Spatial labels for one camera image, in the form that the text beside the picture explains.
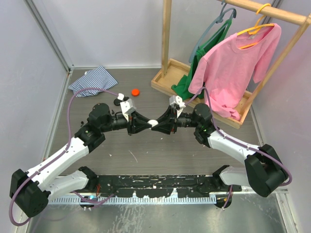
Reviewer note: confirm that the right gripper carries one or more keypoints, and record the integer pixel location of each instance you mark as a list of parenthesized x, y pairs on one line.
[(166, 122)]

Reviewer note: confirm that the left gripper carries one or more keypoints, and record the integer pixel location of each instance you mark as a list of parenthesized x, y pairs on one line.
[(137, 126)]

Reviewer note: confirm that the white earbud charging case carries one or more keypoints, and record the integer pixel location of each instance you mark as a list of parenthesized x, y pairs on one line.
[(153, 122)]

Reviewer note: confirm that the wooden clothes rack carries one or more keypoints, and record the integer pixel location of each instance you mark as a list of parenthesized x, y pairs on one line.
[(172, 70)]

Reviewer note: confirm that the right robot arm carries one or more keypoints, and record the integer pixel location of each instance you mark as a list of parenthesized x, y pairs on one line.
[(262, 171)]

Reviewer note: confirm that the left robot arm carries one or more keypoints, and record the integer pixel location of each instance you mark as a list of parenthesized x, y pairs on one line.
[(33, 189)]

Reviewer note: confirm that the orange earbud charging case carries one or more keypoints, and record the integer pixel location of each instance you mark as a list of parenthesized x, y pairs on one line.
[(135, 92)]

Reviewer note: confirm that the green garment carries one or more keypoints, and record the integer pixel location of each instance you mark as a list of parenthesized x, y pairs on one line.
[(181, 89)]

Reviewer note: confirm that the blue striped cloth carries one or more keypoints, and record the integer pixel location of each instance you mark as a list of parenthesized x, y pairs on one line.
[(93, 80)]

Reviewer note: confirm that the pink t-shirt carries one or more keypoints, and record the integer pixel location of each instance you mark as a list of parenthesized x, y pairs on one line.
[(227, 68)]

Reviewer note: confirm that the yellow hanger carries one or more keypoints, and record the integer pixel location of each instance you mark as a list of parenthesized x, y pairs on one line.
[(256, 28)]

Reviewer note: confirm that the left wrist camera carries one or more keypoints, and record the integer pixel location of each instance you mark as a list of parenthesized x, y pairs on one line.
[(127, 108)]

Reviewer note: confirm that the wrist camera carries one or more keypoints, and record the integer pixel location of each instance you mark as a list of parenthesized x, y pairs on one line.
[(127, 108), (177, 103)]

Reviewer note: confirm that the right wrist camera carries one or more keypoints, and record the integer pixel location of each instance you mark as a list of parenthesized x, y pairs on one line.
[(177, 103)]

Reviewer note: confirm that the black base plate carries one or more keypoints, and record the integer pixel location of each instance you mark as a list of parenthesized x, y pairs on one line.
[(156, 186)]

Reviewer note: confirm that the white slotted cable duct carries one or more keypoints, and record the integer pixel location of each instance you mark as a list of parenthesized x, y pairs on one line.
[(174, 199)]

